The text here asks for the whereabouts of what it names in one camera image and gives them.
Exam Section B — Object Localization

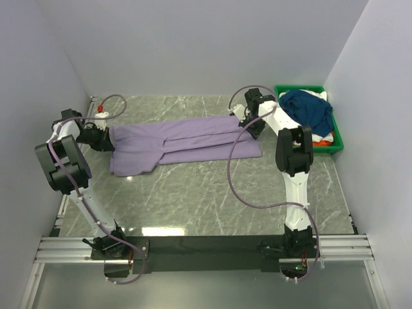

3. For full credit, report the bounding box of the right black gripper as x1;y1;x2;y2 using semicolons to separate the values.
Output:
239;112;267;139

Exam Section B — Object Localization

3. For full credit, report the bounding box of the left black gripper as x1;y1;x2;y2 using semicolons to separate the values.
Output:
76;124;115;152

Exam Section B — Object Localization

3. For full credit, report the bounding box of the purple t shirt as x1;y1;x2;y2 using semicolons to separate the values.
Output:
109;116;262;176

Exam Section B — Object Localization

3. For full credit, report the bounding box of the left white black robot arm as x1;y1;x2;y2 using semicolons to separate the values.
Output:
35;109;131;259

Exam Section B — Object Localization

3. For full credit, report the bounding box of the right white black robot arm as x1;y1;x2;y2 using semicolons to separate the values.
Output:
234;86;317;257

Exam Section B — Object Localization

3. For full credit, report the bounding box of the dark blue t shirt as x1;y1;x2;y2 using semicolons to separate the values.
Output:
278;89;333;136

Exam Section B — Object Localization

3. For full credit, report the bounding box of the orange t shirt in bin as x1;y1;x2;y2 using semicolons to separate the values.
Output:
313;140;332;147

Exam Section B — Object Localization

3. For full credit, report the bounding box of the green plastic bin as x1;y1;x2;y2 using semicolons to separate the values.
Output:
275;85;344;154

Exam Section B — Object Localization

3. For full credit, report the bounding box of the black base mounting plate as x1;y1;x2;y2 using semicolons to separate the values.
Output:
90;235;320;278

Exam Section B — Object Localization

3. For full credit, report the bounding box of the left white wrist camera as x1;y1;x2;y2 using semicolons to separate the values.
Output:
93;105;109;131

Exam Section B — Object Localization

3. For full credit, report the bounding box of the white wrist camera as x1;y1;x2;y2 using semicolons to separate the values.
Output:
93;105;109;131
228;104;247;122

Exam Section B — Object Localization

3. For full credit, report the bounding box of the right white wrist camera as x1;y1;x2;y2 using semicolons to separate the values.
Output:
228;104;247;122

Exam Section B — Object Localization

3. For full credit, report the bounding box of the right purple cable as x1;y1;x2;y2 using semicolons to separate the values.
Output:
226;84;321;285

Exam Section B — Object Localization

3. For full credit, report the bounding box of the purple cable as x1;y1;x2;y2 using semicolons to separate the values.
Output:
48;94;146;286
226;84;321;285

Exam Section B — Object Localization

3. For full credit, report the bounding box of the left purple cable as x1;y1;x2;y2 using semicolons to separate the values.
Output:
48;94;146;286

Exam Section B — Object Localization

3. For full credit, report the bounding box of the aluminium rail frame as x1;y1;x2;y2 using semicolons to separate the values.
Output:
19;95;390;309

